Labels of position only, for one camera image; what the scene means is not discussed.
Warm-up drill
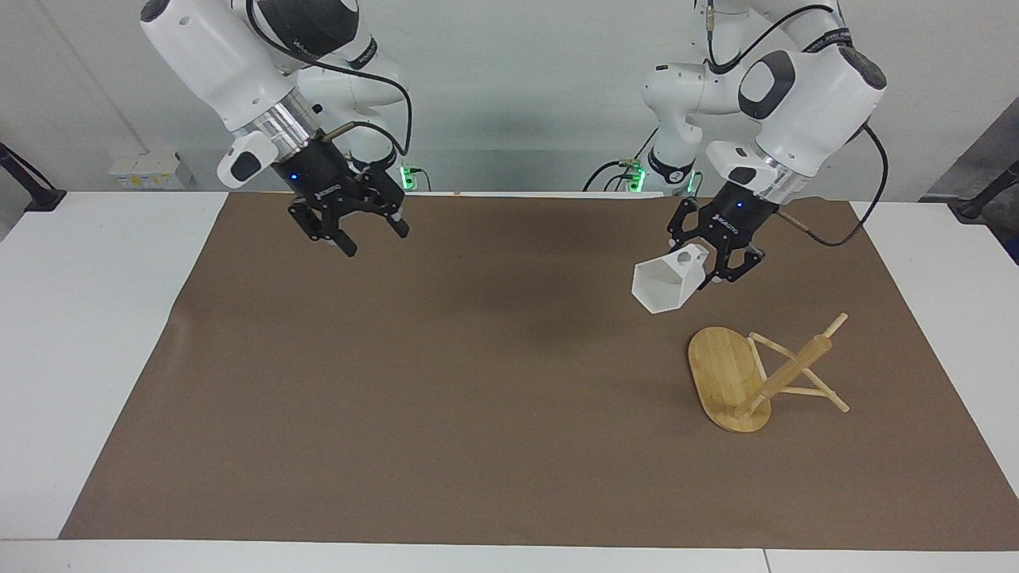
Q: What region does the black stand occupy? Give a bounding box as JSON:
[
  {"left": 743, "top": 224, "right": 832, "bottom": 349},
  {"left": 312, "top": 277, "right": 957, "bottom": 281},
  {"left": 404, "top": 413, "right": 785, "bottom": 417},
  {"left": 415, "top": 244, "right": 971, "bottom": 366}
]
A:
[
  {"left": 951, "top": 159, "right": 1019, "bottom": 221},
  {"left": 0, "top": 141, "right": 68, "bottom": 212}
]

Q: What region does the black cable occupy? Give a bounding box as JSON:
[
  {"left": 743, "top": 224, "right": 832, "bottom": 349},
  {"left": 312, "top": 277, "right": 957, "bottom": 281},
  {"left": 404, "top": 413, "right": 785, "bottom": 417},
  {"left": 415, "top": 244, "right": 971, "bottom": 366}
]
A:
[
  {"left": 582, "top": 127, "right": 662, "bottom": 193},
  {"left": 244, "top": 0, "right": 416, "bottom": 157},
  {"left": 774, "top": 121, "right": 891, "bottom": 248},
  {"left": 704, "top": 0, "right": 838, "bottom": 74}
]

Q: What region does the white electrical box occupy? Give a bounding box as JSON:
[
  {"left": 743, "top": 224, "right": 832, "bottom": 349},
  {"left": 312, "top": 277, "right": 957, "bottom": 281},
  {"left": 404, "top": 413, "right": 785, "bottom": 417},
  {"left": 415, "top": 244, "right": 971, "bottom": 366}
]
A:
[{"left": 108, "top": 152, "right": 193, "bottom": 191}]

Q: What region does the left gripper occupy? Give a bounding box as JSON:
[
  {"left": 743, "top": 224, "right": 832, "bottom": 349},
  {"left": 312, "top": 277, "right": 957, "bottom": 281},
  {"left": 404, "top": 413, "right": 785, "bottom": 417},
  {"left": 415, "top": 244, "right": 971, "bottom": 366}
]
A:
[{"left": 666, "top": 183, "right": 784, "bottom": 288}]

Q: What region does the white cup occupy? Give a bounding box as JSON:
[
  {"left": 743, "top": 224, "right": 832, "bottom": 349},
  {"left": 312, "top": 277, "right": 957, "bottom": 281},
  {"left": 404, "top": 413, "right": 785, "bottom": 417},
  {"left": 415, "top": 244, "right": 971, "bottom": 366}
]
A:
[{"left": 631, "top": 244, "right": 710, "bottom": 315}]

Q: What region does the wooden cup rack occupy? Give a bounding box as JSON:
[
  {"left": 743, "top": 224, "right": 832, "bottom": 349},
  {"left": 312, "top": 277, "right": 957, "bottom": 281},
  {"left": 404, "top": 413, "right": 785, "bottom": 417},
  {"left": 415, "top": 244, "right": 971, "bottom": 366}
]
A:
[{"left": 688, "top": 312, "right": 851, "bottom": 435}]

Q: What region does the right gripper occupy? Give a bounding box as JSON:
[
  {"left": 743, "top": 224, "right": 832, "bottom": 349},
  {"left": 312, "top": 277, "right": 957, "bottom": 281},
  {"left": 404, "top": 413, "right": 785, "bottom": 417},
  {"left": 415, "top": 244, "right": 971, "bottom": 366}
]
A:
[{"left": 270, "top": 132, "right": 412, "bottom": 259}]

